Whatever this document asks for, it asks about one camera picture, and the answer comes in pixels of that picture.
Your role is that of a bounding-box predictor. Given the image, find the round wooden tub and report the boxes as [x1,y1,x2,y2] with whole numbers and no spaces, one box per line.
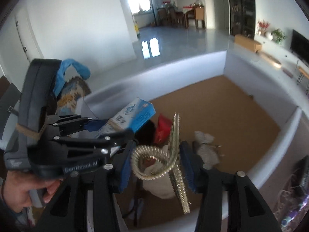
[261,52,283,69]

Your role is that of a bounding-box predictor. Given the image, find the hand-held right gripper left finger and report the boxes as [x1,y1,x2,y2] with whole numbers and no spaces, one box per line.
[36,140,137,232]

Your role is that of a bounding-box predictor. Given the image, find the bushy green potted plant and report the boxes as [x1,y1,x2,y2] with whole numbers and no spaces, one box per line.
[272,28,286,45]

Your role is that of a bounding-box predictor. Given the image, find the black television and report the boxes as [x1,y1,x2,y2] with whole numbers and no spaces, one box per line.
[290,29,309,64]

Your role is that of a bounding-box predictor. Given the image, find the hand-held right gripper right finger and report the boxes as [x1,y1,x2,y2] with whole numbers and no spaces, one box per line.
[179,141,268,232]

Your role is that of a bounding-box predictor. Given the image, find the cream knitted hat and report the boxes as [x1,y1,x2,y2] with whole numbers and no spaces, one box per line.
[142,159,179,199]

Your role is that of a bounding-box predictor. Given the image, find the cardboard box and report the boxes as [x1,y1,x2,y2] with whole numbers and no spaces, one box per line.
[234,34,262,53]

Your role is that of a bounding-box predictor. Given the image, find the blue white carton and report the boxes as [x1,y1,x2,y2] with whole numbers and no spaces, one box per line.
[94,97,156,139]

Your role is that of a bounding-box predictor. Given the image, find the wooden dining table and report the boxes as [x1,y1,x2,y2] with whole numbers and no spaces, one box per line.
[157,6,195,28]

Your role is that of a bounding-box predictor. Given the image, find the red flowers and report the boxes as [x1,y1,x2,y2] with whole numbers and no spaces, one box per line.
[257,20,271,35]

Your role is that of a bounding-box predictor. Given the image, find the wooden sideboard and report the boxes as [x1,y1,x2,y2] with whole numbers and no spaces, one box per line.
[195,5,206,29]

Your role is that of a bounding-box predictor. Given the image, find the purple toy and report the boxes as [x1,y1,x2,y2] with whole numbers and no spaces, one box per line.
[281,205,307,230]

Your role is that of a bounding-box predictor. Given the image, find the person's left hand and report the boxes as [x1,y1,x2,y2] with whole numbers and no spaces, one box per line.
[5,170,63,213]

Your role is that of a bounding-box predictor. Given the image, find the silver rhinestone hair claw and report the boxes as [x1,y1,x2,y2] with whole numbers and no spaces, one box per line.
[194,131,221,170]

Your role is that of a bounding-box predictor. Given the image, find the dark display cabinet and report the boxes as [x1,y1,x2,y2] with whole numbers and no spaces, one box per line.
[227,0,256,39]

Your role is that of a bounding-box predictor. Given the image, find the patterned cushion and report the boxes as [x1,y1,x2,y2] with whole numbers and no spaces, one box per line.
[57,76,92,115]

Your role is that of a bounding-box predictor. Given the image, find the red packet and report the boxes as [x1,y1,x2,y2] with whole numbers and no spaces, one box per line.
[154,114,173,143]

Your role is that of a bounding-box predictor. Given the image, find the white television cabinet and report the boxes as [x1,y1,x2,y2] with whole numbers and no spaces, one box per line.
[255,34,309,78]

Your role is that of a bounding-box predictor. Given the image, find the person's left forearm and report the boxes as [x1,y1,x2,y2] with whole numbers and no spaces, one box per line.
[0,193,31,232]

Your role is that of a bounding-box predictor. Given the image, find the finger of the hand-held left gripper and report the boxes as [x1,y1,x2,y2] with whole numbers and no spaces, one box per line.
[54,129,134,155]
[47,115,114,136]

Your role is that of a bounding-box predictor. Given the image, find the gold rhinestone hair clip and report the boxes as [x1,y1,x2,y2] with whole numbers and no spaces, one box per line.
[132,112,191,214]

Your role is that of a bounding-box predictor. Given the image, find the white storage box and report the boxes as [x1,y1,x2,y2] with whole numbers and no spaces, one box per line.
[80,49,302,232]

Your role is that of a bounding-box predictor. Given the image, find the dark grey bag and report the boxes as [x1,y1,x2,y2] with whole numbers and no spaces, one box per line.
[0,75,22,150]

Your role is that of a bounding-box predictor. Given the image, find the wooden bench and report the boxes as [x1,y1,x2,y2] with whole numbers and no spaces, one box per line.
[296,65,309,85]

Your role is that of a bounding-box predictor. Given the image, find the blue cloth strap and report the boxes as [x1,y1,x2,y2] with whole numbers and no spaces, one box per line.
[57,58,91,97]

